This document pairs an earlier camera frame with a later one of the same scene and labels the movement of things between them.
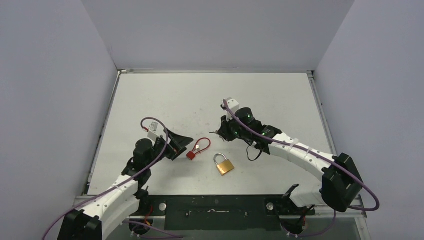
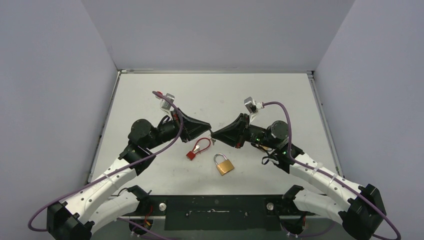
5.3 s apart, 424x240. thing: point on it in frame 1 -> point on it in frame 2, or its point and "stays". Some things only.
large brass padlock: (224, 167) stays
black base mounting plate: (219, 212) stays
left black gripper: (179, 141) -> (192, 127)
